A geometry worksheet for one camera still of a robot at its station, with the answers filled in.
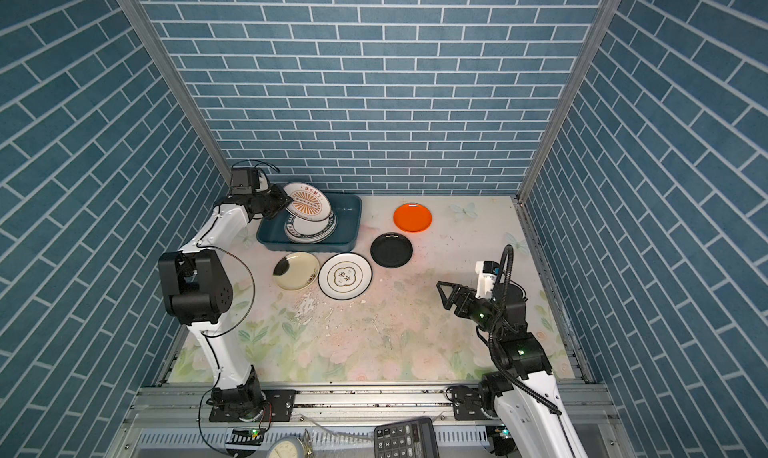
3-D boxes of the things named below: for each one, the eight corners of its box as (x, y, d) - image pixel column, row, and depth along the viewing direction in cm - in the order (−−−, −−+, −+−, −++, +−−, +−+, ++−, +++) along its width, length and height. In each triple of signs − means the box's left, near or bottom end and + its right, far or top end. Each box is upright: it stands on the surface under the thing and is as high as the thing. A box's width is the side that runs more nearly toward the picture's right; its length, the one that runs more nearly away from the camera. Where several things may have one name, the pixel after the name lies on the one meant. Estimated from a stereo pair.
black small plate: (369, 267, 102) (369, 263, 100) (372, 236, 111) (371, 232, 109) (412, 267, 102) (412, 263, 100) (411, 236, 111) (411, 232, 109)
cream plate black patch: (269, 290, 96) (267, 287, 94) (280, 255, 105) (278, 252, 103) (316, 290, 96) (314, 287, 95) (322, 255, 105) (321, 252, 103)
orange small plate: (393, 232, 112) (393, 228, 110) (393, 206, 121) (393, 202, 119) (432, 232, 112) (432, 228, 111) (429, 206, 121) (430, 202, 119)
